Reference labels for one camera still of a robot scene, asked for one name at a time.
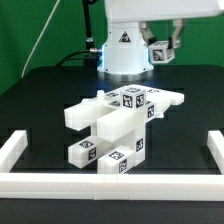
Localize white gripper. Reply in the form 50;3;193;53
104;0;224;49

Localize white chair back part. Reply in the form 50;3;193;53
64;85;184;142

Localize white chair seat part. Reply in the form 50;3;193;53
91;126;145;160

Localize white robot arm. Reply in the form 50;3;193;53
98;0;224;81

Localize white bar part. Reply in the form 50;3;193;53
0;130;28;173

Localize black cable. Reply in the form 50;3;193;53
55;0;101;68

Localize white cable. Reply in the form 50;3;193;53
21;0;63;78

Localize white right fence wall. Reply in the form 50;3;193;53
207;130;224;175

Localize white fence wall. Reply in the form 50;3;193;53
207;130;224;175
0;173;224;201

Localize white front fence wall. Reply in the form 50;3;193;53
0;173;224;201

